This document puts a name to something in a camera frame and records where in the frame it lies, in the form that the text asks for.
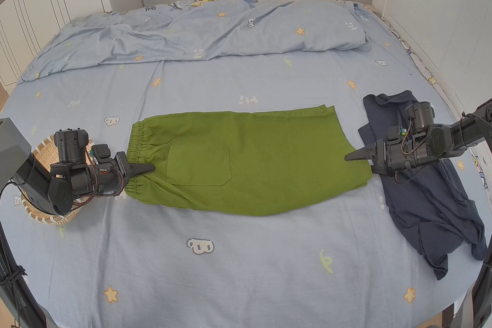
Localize dark blue garment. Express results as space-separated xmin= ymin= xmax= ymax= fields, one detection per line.
xmin=358 ymin=90 xmax=488 ymax=281

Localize pale blue quilt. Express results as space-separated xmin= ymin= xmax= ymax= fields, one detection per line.
xmin=17 ymin=0 xmax=371 ymax=83

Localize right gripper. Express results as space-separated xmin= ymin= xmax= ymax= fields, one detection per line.
xmin=370 ymin=139 xmax=426 ymax=176

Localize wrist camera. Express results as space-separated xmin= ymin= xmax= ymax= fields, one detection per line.
xmin=386 ymin=125 xmax=408 ymax=147
xmin=90 ymin=143 xmax=113 ymax=166

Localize round woven basket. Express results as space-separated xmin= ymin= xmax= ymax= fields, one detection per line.
xmin=15 ymin=130 xmax=95 ymax=228

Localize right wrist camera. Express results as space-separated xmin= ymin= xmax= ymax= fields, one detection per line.
xmin=386 ymin=125 xmax=408 ymax=147

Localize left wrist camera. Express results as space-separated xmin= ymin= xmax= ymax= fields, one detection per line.
xmin=90 ymin=143 xmax=113 ymax=166

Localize green shorts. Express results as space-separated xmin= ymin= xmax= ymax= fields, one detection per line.
xmin=124 ymin=105 xmax=373 ymax=218

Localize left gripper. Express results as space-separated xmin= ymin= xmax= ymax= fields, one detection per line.
xmin=74 ymin=151 xmax=130 ymax=201

